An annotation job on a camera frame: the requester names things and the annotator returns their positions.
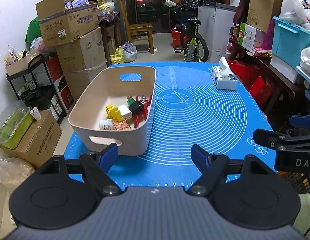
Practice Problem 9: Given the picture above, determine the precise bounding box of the white power adapter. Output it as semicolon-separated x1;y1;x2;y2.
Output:
118;105;133;121

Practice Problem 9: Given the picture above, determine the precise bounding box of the yellow plastic toy tool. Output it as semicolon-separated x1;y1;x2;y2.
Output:
106;105;125;121

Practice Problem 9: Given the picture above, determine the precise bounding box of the bag of grain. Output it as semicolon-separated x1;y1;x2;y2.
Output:
0;157;35;194

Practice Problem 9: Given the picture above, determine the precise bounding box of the red floral patterned box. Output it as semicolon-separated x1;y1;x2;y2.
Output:
113;120;131;131

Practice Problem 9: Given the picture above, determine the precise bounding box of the floor cardboard box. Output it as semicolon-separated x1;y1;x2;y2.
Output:
0;109;62;168

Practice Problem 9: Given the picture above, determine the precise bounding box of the top cardboard box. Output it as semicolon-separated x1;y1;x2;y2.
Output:
36;0;98;48

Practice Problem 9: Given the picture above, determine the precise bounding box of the large stacked cardboard box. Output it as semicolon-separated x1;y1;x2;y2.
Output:
56;27;107;101

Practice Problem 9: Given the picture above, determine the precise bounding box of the beige plastic storage bin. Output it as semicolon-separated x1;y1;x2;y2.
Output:
68;66;156;156

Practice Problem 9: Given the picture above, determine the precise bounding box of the green white product box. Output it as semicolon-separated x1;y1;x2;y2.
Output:
237;23;266;52

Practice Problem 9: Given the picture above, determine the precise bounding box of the dark wooden side table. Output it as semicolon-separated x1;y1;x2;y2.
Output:
228;39;310;131

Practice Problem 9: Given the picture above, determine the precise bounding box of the white tissue box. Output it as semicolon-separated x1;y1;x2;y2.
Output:
211;56;238;90

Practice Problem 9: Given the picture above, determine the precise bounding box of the black oval earbud case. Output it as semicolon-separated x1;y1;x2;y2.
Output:
128;100;144;114

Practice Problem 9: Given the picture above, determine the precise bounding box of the red Ultraman figure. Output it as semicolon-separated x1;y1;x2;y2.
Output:
134;95;152;128

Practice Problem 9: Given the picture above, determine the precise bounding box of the white paper cup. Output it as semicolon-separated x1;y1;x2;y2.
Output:
30;107;42;121

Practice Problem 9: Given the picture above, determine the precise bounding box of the white pill bottle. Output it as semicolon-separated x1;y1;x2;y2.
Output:
99;119;115;131

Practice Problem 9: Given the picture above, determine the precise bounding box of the teal plastic storage crate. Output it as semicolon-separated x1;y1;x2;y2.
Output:
272;16;310;68

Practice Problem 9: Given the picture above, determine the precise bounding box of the red bucket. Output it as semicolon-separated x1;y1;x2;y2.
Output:
171;28;189;47

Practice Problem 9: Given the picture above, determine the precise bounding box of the black metal shelf rack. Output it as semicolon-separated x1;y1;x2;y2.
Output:
6;54;66;124

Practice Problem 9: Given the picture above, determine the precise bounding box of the green black bicycle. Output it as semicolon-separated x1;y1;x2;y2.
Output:
163;0;209;62

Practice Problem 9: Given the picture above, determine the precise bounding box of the yellow detergent jug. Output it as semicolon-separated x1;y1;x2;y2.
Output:
110;47;125;64

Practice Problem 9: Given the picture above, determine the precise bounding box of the blue silicone baking mat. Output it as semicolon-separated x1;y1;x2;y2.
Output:
63;61;278;190

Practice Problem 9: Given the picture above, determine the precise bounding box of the wooden chair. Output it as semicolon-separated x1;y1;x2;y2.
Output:
118;0;154;54

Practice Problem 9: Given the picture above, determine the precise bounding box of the green lidded plastic container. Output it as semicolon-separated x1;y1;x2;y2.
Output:
0;101;33;150

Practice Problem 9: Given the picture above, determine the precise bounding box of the white chest freezer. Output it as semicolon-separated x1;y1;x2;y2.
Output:
198;3;237;63

